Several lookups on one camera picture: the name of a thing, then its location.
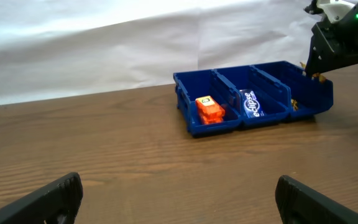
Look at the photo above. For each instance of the blue tray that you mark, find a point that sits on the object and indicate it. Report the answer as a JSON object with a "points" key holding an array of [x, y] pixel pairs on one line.
{"points": [[309, 93]]}

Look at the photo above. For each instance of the blue candy pack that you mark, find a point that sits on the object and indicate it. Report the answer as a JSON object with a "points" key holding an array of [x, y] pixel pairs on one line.
{"points": [[252, 104]]}

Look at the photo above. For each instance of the gold candy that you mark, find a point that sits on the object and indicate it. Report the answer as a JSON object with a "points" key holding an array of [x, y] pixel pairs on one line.
{"points": [[295, 105], [320, 77]]}

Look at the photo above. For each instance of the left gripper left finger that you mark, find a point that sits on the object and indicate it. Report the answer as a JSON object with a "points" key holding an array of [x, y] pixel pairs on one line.
{"points": [[48, 202]]}

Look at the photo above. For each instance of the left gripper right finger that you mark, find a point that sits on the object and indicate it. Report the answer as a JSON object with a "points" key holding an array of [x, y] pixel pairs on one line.
{"points": [[306, 205]]}

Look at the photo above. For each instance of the orange candy box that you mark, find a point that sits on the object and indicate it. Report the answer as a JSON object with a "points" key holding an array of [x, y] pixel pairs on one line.
{"points": [[210, 107]]}

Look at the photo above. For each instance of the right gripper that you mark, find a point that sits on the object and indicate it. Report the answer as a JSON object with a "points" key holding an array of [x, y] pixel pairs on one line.
{"points": [[346, 46]]}

